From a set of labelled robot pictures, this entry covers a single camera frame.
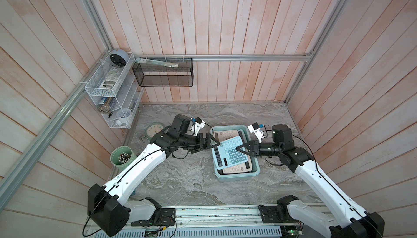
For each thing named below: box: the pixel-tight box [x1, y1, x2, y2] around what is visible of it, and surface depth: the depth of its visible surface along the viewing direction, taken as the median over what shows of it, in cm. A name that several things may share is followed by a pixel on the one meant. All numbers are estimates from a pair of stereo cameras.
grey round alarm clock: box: [109, 48, 130, 67], surface depth 84 cm
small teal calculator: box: [211, 135, 249, 171], surface depth 71 cm
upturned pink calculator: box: [222, 158, 253, 174], surface depth 78 cm
